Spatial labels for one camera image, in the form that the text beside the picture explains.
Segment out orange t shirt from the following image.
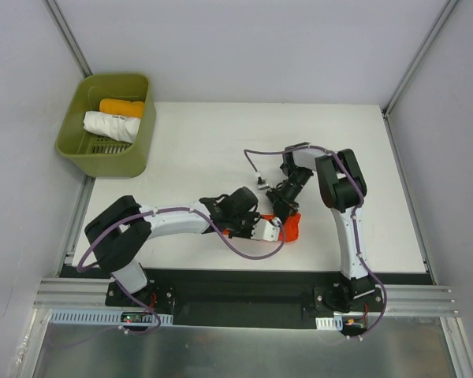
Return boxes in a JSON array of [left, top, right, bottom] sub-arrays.
[[226, 213, 303, 243]]

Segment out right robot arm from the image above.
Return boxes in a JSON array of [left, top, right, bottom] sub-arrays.
[[266, 143, 375, 313]]

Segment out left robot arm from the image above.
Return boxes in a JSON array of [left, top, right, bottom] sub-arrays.
[[77, 187, 269, 306]]

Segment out rolled white t shirt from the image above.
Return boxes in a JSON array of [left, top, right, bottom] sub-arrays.
[[84, 111, 141, 143]]

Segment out green plastic basket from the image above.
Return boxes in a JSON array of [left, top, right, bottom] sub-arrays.
[[55, 73, 156, 177]]

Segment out rolled yellow t shirt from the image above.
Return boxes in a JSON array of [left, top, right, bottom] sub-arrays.
[[99, 98, 145, 118]]

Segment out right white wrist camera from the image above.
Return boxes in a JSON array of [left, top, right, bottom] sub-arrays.
[[255, 171, 270, 191]]

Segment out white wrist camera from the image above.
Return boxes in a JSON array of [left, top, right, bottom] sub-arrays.
[[255, 171, 270, 191], [251, 217, 282, 242]]

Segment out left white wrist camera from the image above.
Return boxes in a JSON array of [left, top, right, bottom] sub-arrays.
[[251, 217, 282, 242]]

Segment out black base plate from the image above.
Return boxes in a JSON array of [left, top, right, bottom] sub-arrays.
[[105, 267, 384, 330]]

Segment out aluminium rail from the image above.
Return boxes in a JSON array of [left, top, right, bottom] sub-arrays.
[[33, 277, 460, 317]]

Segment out right aluminium corner post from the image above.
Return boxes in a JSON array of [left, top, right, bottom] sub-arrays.
[[382, 0, 461, 119]]

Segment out aluminium corner post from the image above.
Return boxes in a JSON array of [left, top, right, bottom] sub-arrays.
[[382, 0, 461, 119], [43, 0, 93, 78]]

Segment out left aluminium corner post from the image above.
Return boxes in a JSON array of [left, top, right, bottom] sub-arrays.
[[43, 0, 93, 78]]

